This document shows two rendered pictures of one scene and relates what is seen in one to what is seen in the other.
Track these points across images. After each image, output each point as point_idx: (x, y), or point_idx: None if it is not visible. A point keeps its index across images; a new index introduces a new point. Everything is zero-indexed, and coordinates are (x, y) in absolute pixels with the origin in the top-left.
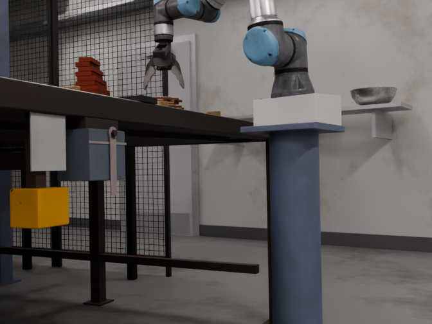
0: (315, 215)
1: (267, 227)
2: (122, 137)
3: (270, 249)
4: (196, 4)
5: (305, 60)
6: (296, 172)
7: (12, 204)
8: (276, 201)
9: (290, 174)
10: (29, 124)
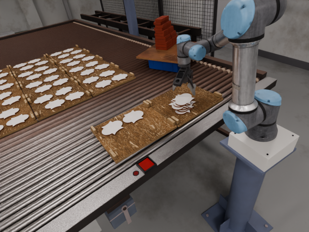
0: (257, 189)
1: None
2: (131, 202)
3: None
4: (202, 54)
5: (274, 118)
6: (248, 174)
7: None
8: (235, 176)
9: (244, 173)
10: None
